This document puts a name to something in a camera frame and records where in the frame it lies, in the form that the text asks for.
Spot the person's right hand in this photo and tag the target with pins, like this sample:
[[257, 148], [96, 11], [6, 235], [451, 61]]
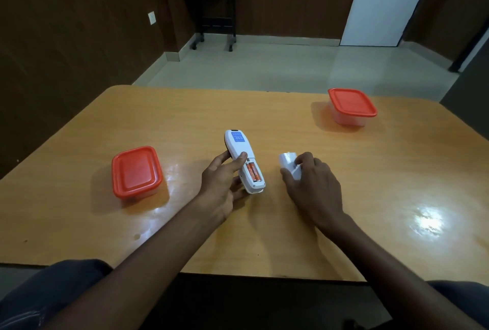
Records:
[[315, 188]]

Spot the person's left hand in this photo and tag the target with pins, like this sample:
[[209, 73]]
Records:
[[216, 188]]

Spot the person's left thumb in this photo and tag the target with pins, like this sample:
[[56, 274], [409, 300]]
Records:
[[237, 162]]

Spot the person's right thumb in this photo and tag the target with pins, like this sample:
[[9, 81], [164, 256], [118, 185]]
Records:
[[288, 181]]

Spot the white remote control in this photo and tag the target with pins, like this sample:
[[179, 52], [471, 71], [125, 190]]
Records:
[[237, 142]]

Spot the white battery cover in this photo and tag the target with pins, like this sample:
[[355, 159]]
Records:
[[287, 161]]

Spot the person's left forearm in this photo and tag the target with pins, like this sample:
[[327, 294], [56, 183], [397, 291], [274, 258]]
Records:
[[152, 261]]

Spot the person's right forearm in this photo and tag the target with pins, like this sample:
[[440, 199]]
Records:
[[386, 276]]

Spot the orange battery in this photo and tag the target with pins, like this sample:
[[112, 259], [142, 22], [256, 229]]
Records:
[[256, 172], [250, 174]]

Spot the red-lid plastic container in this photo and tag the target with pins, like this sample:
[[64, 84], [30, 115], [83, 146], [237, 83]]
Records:
[[136, 170], [351, 102]]

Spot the dark grey cabinet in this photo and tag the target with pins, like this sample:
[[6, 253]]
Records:
[[470, 93]]

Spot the white door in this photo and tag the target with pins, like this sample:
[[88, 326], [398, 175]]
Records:
[[386, 1]]

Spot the person's right leg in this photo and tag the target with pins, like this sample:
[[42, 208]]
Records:
[[464, 297]]

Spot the person's leg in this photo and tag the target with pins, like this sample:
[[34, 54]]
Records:
[[42, 291], [464, 297]]

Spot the person's left leg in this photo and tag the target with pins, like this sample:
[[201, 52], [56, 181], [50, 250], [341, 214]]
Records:
[[42, 291]]

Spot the white wall switch plate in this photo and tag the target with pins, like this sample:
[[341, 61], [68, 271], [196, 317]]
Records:
[[152, 18]]

